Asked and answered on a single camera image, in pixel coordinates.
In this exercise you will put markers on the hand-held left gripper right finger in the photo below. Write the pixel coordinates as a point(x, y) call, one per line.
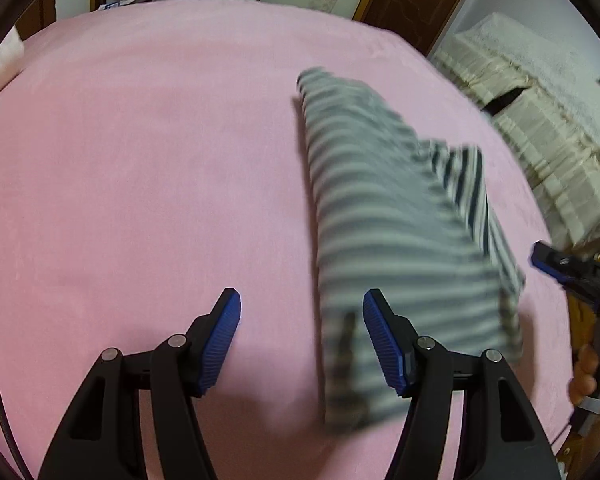
point(385, 345)

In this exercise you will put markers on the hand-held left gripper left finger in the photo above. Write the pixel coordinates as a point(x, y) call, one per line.
point(220, 340)

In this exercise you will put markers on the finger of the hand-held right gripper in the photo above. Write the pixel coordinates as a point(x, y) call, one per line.
point(550, 262)

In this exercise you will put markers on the striped long-sleeve shirt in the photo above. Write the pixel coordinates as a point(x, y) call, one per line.
point(380, 220)

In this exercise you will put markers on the person's right hand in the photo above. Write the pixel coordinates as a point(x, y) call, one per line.
point(584, 375)

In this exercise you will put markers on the yellow wooden drawer cabinet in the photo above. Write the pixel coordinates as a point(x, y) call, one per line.
point(580, 320)

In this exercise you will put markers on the cream lace-covered furniture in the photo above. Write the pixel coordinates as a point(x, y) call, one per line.
point(545, 125)

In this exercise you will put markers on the pink bed blanket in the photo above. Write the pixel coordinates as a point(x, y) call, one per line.
point(130, 160)

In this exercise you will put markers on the pink flower-print pillow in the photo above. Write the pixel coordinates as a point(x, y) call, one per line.
point(0, 65)

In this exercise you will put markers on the dark wooden headboard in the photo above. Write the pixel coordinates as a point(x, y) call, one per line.
point(42, 10)

